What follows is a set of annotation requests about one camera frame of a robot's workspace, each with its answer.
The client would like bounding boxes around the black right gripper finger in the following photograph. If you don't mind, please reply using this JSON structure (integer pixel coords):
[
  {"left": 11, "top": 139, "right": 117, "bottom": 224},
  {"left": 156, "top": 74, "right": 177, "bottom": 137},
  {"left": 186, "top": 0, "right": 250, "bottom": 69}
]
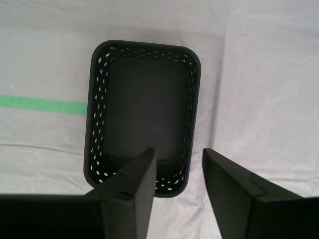
[
  {"left": 0, "top": 146, "right": 158, "bottom": 239},
  {"left": 202, "top": 148, "right": 319, "bottom": 239}
]

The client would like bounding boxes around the black perforated plastic basket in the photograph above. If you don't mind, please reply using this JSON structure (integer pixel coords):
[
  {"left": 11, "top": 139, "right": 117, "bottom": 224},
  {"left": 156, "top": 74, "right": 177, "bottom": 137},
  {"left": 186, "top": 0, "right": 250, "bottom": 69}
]
[{"left": 83, "top": 39, "right": 202, "bottom": 199}]

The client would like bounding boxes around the long green tape strip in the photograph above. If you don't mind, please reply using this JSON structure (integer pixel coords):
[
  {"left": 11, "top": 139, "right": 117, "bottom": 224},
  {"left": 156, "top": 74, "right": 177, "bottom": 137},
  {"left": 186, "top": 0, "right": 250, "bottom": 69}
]
[{"left": 0, "top": 95, "right": 88, "bottom": 117}]

